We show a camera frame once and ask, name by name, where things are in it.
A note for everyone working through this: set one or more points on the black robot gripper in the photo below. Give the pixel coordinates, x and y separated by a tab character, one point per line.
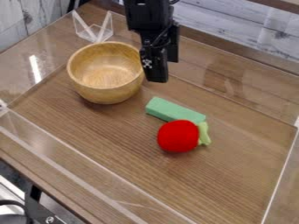
149	18

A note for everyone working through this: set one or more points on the red plush apple toy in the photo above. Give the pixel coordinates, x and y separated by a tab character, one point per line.
180	136

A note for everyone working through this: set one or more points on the light wooden bowl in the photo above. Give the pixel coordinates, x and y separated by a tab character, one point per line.
105	72

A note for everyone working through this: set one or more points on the clear acrylic front barrier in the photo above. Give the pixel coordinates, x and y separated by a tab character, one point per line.
100	196

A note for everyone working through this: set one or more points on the black table leg bracket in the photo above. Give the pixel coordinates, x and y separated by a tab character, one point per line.
36	211

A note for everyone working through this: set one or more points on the clear acrylic corner bracket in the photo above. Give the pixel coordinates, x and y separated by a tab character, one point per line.
95	33

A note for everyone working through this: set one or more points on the green rectangular block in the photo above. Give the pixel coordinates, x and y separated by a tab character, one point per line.
169	111

